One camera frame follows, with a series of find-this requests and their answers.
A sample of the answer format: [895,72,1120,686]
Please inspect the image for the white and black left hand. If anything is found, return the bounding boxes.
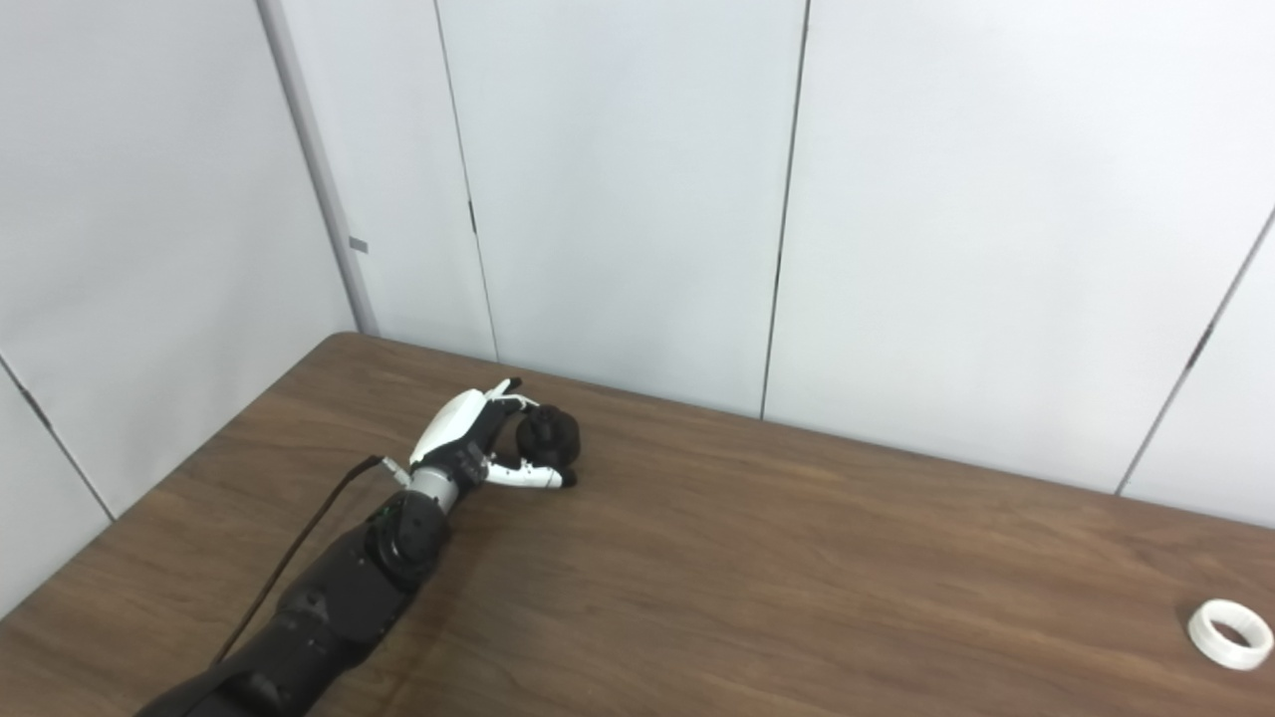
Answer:
[409,377,578,491]

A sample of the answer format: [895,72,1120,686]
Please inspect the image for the round black part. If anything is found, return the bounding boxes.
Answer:
[513,403,582,471]

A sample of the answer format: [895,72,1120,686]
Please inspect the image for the white ribbed ring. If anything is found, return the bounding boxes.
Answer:
[1186,598,1275,671]

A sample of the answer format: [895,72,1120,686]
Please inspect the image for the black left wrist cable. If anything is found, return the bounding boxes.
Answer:
[209,455,409,666]

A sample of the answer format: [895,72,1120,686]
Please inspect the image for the grey corner post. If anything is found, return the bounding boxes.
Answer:
[256,0,381,337]

